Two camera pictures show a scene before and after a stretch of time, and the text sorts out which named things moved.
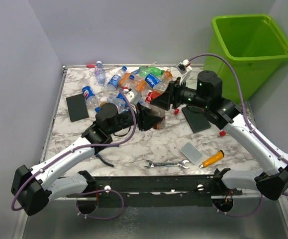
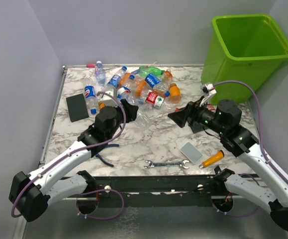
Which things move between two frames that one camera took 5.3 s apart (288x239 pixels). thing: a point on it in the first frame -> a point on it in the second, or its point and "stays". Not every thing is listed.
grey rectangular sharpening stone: x=191 y=152 stays
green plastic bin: x=255 y=47 stays
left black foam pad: x=77 y=107 stays
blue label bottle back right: x=154 y=81 stays
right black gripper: x=164 y=99 -> x=191 y=110
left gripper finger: x=148 y=121 -> x=131 y=111
